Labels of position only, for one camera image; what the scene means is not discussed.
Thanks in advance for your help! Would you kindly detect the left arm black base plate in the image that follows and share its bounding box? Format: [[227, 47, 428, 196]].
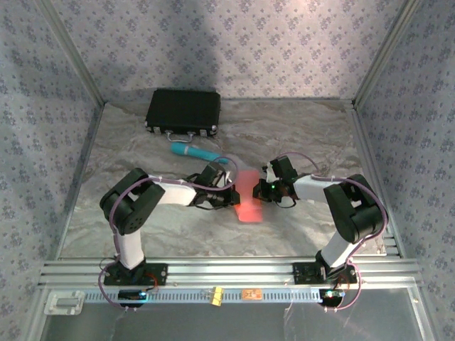
[[103, 262, 168, 287]]

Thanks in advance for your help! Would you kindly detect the aluminium frame post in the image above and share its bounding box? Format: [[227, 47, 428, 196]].
[[352, 0, 426, 106], [35, 0, 107, 106]]

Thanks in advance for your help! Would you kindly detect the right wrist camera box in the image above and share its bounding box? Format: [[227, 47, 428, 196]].
[[262, 163, 278, 183]]

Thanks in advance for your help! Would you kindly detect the clear acrylic bracket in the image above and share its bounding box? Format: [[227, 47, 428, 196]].
[[44, 290, 85, 316]]

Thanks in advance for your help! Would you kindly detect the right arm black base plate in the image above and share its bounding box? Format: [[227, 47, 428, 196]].
[[293, 261, 358, 285]]

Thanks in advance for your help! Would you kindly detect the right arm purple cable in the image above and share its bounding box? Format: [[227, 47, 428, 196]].
[[279, 151, 388, 313]]

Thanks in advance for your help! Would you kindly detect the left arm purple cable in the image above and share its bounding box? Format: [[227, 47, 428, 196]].
[[98, 156, 238, 312]]

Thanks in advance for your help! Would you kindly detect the pink square paper sheet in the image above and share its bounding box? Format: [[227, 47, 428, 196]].
[[232, 169, 264, 224]]

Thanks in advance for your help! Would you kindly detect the aluminium side rail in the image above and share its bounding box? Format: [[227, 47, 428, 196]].
[[53, 102, 107, 260], [350, 101, 406, 259]]

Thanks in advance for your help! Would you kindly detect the grey metal panel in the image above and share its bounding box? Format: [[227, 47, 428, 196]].
[[41, 303, 427, 341]]

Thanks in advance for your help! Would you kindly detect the teal marker pen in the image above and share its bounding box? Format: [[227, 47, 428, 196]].
[[170, 141, 230, 166]]

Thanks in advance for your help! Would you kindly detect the black case with metal handle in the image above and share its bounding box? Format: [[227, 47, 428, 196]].
[[144, 88, 222, 140]]

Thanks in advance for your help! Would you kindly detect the slotted grey cable duct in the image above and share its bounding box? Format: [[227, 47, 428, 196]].
[[83, 287, 323, 303]]

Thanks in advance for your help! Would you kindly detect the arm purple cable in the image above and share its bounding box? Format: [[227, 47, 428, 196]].
[[98, 156, 238, 312], [279, 151, 388, 313]]

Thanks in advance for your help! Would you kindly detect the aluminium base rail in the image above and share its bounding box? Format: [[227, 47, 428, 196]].
[[38, 259, 422, 287]]

